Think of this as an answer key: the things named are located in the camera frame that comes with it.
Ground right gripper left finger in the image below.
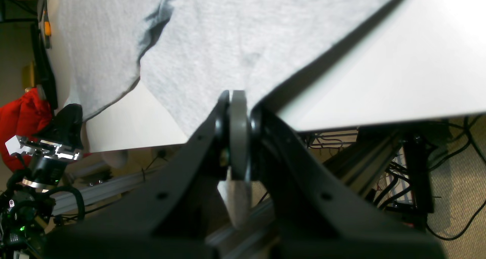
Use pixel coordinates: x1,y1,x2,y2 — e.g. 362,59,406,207
46,90,248,259

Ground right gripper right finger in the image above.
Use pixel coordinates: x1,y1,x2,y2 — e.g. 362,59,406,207
251,107,445,259

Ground grey T-shirt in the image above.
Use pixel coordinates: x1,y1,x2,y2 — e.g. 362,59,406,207
51,0,418,229

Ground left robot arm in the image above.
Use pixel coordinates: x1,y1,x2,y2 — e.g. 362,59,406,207
1,104,85,259

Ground red cloth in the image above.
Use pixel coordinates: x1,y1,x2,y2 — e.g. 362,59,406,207
0,88,52,172

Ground aluminium frame rail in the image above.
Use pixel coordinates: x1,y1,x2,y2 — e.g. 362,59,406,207
52,167,161,215

